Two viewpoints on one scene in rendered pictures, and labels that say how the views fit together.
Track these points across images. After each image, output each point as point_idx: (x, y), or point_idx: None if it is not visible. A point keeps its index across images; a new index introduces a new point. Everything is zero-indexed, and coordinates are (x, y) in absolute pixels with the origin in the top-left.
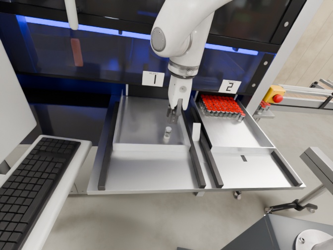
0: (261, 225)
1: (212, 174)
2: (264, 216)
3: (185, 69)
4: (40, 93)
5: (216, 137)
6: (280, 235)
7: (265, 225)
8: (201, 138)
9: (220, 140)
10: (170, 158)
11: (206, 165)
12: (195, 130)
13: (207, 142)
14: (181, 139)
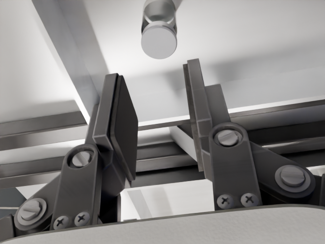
0: (12, 194)
1: (30, 163)
2: (17, 208)
3: None
4: None
5: (203, 183)
6: None
7: (4, 204)
8: (171, 157)
9: (190, 191)
10: (28, 37)
11: (62, 150)
12: None
13: (152, 169)
14: (161, 78)
